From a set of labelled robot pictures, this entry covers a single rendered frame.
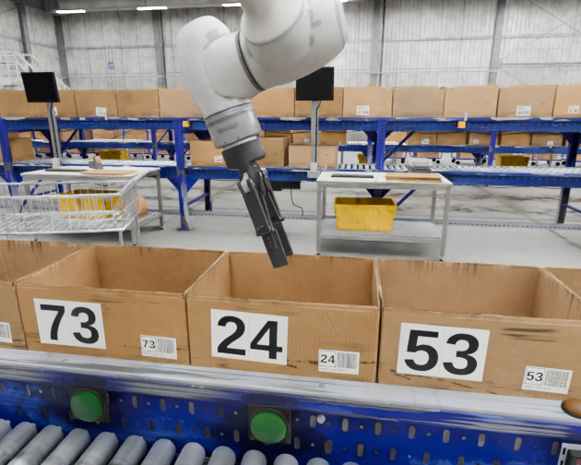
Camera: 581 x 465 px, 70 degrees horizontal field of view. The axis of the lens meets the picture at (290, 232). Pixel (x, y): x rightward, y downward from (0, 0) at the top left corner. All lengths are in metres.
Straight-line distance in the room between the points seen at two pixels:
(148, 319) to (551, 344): 0.78
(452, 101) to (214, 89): 4.75
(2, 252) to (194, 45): 0.97
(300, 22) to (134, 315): 0.65
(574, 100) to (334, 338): 5.14
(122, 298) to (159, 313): 0.08
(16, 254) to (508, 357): 1.31
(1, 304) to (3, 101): 6.08
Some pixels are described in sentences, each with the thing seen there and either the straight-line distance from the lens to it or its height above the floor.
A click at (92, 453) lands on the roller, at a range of 1.03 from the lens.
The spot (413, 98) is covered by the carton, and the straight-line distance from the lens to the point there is 5.30.
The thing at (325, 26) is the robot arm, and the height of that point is 1.53.
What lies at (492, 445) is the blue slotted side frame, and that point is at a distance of 0.98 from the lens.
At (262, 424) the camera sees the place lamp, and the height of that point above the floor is 0.82.
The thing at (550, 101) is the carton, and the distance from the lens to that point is 5.66.
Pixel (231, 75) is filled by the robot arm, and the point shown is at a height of 1.46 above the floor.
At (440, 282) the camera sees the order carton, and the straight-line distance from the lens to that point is 1.13.
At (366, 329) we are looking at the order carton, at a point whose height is 1.00.
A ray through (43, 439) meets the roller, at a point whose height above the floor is 0.75.
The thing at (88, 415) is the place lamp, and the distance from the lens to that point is 1.05.
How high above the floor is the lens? 1.40
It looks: 16 degrees down
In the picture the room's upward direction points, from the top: straight up
